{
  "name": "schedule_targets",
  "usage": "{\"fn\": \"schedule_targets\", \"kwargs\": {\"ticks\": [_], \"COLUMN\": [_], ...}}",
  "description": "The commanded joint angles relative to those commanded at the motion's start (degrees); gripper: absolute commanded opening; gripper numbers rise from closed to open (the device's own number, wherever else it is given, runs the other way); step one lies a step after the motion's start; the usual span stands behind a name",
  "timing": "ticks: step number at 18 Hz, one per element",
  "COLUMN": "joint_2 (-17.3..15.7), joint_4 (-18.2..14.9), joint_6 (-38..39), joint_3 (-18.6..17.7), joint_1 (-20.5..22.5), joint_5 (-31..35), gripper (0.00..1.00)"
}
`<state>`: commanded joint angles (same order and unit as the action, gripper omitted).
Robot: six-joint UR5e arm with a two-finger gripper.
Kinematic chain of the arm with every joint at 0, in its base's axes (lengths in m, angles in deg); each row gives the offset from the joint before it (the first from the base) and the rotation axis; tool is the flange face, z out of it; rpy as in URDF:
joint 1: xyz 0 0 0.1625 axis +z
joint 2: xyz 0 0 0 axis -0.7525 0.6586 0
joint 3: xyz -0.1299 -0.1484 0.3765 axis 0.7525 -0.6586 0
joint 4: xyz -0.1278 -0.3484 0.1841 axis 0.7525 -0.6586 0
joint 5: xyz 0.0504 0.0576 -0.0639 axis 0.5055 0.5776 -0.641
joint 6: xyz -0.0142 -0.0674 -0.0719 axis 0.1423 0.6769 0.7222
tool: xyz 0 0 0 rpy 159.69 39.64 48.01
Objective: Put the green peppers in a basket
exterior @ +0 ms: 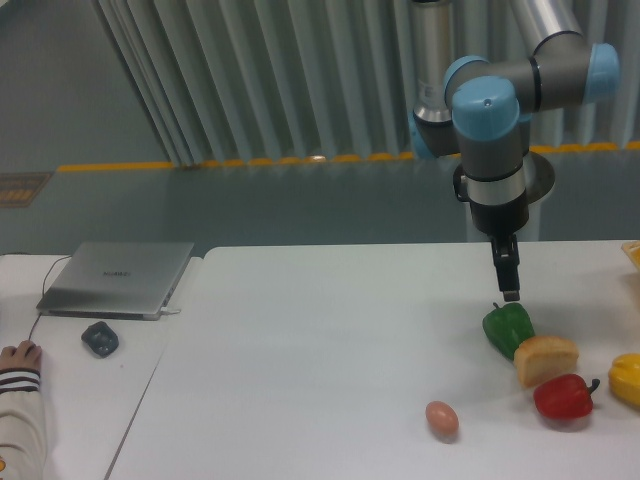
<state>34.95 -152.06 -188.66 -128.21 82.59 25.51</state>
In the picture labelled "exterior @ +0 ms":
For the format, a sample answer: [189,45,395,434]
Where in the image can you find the white striped sleeve forearm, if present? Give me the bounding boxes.
[1,368,47,480]

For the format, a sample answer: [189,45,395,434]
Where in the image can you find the yellow bell pepper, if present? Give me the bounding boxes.
[608,353,640,407]

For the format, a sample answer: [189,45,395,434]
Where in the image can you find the red bell pepper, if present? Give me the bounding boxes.
[533,374,601,421]

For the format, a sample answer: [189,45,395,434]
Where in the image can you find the green bell pepper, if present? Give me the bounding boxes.
[482,302,536,361]

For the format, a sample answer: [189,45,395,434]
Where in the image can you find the black mouse cable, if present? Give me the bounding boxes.
[27,253,75,343]

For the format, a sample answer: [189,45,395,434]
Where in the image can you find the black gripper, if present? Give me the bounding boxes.
[469,195,529,301]

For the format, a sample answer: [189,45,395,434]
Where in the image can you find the bread loaf piece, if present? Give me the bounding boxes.
[513,336,579,389]

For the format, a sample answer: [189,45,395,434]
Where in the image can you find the silver laptop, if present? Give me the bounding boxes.
[37,242,194,320]

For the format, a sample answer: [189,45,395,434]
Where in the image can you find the yellow basket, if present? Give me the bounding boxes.
[621,240,640,270]

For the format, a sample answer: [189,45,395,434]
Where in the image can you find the computer mouse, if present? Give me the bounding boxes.
[25,343,42,358]

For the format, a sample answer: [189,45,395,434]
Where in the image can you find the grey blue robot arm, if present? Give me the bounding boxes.
[410,1,621,302]

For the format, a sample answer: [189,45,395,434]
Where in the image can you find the brown egg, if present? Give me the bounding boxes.
[425,401,459,441]

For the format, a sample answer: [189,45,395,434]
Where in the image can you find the person's hand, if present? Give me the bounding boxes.
[0,340,42,372]

